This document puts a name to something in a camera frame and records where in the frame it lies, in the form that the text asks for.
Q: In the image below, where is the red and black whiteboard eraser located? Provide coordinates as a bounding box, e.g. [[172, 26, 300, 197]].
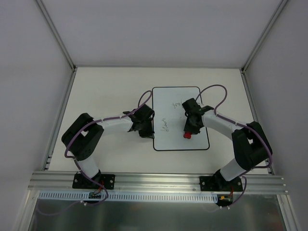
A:
[[183, 131, 192, 139]]

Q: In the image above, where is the white whiteboard with black rim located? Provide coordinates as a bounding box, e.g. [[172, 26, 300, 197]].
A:
[[152, 86, 210, 151]]

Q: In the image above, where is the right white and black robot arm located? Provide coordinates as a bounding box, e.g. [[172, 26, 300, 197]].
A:
[[182, 98, 272, 192]]

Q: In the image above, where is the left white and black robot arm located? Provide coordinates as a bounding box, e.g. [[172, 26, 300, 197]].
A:
[[61, 104, 154, 190]]

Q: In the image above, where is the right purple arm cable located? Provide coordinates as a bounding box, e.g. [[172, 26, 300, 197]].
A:
[[196, 84, 274, 210]]

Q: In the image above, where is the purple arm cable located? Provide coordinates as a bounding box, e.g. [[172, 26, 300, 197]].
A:
[[196, 84, 274, 210], [36, 90, 153, 216]]

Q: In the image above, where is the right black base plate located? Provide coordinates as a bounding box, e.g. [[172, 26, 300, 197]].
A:
[[199, 176, 243, 192]]

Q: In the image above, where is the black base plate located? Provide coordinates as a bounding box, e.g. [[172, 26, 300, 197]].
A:
[[72, 172, 116, 190], [199, 176, 243, 192]]

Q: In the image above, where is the right aluminium table edge rail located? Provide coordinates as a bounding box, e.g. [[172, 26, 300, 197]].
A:
[[240, 69, 274, 175]]

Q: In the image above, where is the aluminium table edge rail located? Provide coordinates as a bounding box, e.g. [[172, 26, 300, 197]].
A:
[[240, 69, 274, 175], [40, 67, 77, 171]]

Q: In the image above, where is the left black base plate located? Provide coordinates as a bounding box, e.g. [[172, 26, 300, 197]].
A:
[[72, 172, 116, 190]]

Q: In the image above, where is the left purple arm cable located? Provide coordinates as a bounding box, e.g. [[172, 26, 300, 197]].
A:
[[36, 90, 153, 216]]

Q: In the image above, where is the white slotted cable duct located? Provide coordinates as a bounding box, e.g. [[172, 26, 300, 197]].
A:
[[38, 191, 218, 204]]

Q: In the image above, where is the left aluminium table edge rail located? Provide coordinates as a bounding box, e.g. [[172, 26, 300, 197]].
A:
[[40, 67, 77, 171]]

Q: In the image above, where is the left aluminium frame post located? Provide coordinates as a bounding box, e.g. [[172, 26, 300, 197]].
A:
[[34, 0, 76, 71]]

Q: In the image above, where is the aluminium frame post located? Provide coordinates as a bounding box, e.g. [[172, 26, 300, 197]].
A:
[[241, 0, 289, 73], [34, 0, 76, 71]]

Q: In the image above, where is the aluminium mounting rail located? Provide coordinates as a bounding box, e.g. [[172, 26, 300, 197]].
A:
[[28, 171, 289, 195]]

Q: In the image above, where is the right aluminium frame post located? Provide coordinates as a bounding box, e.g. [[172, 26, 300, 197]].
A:
[[241, 0, 289, 73]]

